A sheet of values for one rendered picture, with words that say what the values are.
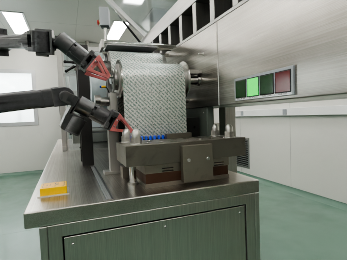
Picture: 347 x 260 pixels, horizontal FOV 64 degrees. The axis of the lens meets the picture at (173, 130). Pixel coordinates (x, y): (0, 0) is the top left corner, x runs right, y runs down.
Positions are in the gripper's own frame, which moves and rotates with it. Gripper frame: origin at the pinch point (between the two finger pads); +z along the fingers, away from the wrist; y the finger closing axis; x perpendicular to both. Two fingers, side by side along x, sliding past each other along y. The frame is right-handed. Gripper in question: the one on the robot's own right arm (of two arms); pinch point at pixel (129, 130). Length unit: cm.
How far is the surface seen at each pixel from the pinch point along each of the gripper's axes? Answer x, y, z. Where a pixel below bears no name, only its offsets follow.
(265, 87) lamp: 24.8, 35.7, 20.4
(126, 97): 9.6, 0.2, -6.3
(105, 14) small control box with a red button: 53, -57, -29
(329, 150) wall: 96, -141, 250
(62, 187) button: -24.1, 13.4, -12.4
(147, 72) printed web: 21.2, 0.0, -3.9
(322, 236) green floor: 1, -81, 212
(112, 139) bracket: -5.4, -7.8, -2.8
